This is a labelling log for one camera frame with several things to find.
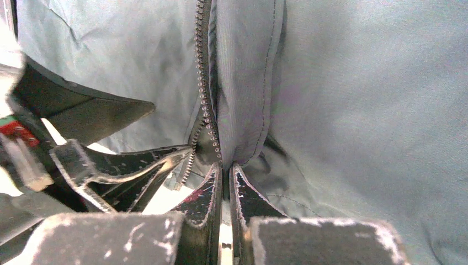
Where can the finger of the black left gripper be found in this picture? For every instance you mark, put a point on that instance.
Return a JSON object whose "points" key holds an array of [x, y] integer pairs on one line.
{"points": [[123, 182], [76, 111]]}

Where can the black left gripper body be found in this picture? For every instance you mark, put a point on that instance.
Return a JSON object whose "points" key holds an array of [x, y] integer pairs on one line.
{"points": [[25, 147]]}

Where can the grey gradient hooded jacket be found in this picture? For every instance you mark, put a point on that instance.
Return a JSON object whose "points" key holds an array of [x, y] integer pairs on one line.
{"points": [[352, 109]]}

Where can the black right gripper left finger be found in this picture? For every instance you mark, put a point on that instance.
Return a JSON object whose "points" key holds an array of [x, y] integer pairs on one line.
{"points": [[188, 234]]}

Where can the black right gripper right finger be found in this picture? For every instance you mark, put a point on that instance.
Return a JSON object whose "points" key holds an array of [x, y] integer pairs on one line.
{"points": [[262, 234]]}

